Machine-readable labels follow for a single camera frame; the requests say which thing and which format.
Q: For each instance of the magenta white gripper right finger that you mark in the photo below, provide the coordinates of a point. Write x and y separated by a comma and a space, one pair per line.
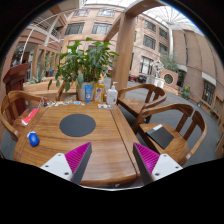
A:
153, 166

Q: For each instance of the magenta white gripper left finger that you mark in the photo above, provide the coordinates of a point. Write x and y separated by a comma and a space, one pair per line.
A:
70, 166

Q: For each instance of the round dark grey mouse pad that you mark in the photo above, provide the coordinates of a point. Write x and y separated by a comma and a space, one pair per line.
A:
77, 125

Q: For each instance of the blue computer mouse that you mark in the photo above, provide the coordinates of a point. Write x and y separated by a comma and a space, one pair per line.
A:
33, 138

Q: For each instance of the black notebook on chair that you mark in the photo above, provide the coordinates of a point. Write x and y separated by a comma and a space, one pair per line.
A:
160, 135

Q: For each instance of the wooden table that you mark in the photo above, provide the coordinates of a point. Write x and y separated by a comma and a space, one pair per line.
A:
111, 161

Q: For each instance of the wooden chair near right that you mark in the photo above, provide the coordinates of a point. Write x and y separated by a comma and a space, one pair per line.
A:
178, 149

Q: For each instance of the wooden chair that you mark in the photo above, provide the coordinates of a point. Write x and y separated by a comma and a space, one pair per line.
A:
13, 108
178, 149
154, 96

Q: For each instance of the red white package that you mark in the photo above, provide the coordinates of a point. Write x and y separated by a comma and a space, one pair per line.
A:
27, 119

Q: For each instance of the wooden chair far right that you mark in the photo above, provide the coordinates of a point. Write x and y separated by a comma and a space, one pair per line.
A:
154, 96

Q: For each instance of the white plant pot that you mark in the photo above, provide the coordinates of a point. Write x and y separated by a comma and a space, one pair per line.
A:
81, 90

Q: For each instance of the blue tube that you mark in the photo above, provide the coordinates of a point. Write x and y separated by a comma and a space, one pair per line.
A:
88, 93

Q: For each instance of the white pump bottle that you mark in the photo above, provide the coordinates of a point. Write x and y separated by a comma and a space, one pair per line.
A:
112, 95

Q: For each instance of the yellow liquid bottle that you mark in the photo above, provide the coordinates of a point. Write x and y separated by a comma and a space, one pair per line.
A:
99, 92

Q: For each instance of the wooden chair left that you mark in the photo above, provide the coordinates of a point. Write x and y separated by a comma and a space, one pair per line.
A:
13, 108

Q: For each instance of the green potted plant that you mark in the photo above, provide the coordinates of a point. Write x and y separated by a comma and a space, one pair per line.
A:
78, 65

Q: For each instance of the wooden pillar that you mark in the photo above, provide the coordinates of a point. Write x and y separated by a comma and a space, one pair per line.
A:
124, 48

